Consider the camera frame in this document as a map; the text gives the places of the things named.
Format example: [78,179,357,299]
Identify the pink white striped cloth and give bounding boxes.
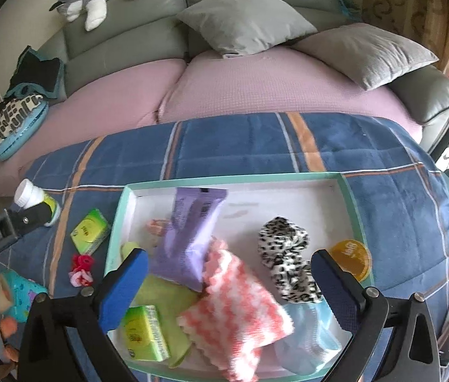
[177,238,294,382]

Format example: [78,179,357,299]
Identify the beige foam pad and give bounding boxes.
[0,280,15,317]

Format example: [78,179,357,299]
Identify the teal plastic toy box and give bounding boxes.
[0,269,48,323]

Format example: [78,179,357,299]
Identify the orange round lid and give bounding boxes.
[328,239,373,281]

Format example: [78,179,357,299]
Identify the black and teal clothing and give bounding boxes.
[4,46,66,102]

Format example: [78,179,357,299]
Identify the grey leather sofa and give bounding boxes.
[36,0,449,156]

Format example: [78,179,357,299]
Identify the grey pillow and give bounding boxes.
[176,0,318,58]
[288,23,440,91]

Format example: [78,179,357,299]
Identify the blue plaid blanket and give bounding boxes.
[0,111,449,382]

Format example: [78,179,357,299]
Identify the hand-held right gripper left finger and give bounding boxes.
[17,248,149,382]

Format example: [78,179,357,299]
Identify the light green cloth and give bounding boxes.
[119,242,201,369]

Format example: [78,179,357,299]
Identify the beige patterned curtain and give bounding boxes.
[362,0,449,84]

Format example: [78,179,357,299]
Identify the light blue socks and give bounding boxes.
[274,298,342,375]

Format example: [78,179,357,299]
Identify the red pink pipe cleaner toy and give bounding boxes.
[68,253,96,288]

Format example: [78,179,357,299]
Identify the green tissue packet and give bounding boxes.
[123,305,170,363]
[69,208,112,256]

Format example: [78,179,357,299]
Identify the white bottle with green label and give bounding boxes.
[14,179,62,227]

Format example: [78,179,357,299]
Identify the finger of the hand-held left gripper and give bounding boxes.
[6,202,51,237]

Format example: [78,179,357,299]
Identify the leopard print scrunchie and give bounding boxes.
[258,216,324,302]

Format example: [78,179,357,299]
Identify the person's left hand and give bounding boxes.
[0,317,20,364]

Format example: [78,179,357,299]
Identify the white tray with teal rim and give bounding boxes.
[104,172,375,379]

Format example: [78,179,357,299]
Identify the purple wipes packet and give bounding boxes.
[147,187,229,292]

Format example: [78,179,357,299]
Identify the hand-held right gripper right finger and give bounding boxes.
[310,249,448,382]

